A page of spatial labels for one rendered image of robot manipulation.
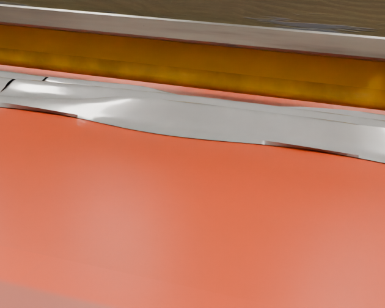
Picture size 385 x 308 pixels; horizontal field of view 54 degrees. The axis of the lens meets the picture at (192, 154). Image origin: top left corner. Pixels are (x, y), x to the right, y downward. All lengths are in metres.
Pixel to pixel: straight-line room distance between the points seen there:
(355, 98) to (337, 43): 0.04
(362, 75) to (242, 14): 0.07
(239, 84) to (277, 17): 0.04
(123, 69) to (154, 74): 0.02
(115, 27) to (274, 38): 0.08
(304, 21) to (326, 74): 0.03
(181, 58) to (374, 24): 0.10
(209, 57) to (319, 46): 0.06
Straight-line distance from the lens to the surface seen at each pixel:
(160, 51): 0.23
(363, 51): 0.20
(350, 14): 0.21
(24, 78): 0.18
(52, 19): 0.23
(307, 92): 0.22
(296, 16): 0.21
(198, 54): 0.22
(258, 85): 0.22
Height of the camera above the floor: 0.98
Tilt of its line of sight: 15 degrees down
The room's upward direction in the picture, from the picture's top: 6 degrees clockwise
